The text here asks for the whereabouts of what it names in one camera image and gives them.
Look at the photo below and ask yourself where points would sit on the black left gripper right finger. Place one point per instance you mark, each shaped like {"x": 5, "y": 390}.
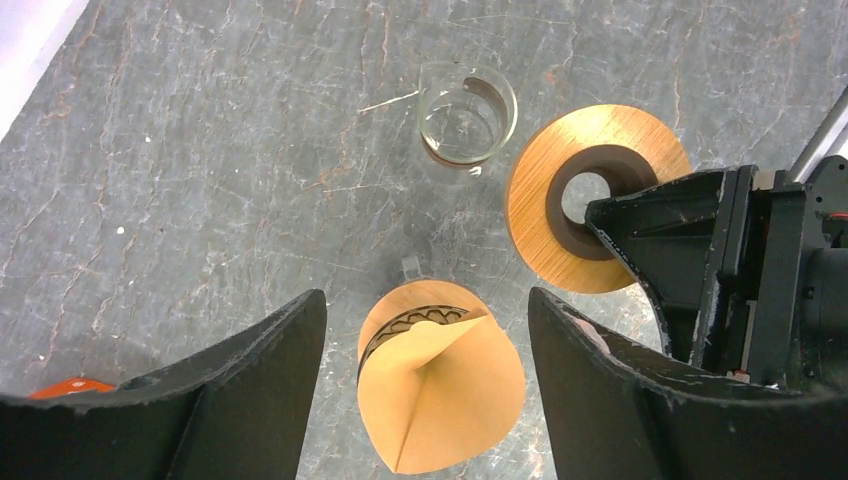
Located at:
{"x": 616, "y": 409}

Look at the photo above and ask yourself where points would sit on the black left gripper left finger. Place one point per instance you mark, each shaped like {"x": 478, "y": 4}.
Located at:
{"x": 236, "y": 410}

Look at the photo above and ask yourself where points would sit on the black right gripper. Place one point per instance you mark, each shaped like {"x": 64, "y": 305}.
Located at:
{"x": 746, "y": 273}

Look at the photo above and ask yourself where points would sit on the wooden dripper ring holder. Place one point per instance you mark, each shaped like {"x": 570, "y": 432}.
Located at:
{"x": 628, "y": 148}

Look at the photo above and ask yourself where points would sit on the brown paper coffee filter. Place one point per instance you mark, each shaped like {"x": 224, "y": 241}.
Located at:
{"x": 438, "y": 395}

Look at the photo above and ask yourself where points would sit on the orange coffee filter box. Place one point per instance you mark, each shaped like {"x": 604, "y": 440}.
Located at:
{"x": 71, "y": 386}

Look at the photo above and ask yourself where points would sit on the glass dripper with wooden collar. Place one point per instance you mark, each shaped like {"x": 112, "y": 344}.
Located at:
{"x": 417, "y": 299}

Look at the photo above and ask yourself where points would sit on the glass beaker with wood band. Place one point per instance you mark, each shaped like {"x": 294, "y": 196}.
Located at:
{"x": 466, "y": 112}

